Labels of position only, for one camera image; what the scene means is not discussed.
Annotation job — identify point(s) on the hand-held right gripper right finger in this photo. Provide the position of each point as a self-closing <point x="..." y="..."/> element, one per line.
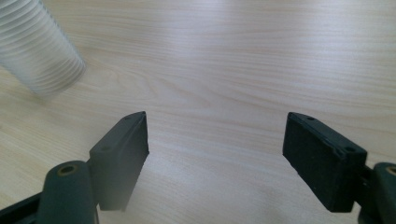
<point x="323" y="168"/>

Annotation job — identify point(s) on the stack of clear plastic cups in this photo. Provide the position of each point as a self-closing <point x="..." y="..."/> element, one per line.
<point x="34" y="46"/>

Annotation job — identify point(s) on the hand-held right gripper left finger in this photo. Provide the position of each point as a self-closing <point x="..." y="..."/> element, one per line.
<point x="120" y="161"/>

